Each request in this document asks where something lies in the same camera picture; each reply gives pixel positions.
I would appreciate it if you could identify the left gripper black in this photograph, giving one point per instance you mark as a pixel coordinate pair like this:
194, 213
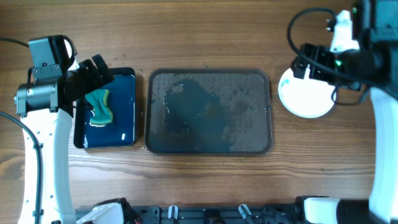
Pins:
96, 81

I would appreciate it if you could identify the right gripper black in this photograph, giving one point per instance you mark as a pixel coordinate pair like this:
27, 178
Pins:
317, 53

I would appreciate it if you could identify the green yellow sponge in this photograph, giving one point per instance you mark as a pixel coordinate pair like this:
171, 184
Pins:
102, 115

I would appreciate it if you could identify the white plate top blue stain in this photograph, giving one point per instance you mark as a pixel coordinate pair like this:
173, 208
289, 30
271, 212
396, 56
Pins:
306, 98

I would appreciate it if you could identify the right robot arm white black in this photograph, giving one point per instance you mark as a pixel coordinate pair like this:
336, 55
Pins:
362, 57

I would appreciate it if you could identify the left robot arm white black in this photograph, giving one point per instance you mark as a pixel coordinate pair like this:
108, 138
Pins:
53, 131

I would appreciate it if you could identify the blue water tray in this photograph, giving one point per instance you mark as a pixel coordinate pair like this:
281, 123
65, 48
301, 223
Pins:
122, 102

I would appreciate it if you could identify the dark brown serving tray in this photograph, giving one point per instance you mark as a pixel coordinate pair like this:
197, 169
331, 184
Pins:
220, 111

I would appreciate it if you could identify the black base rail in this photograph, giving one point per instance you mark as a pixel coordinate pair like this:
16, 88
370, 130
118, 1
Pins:
267, 214

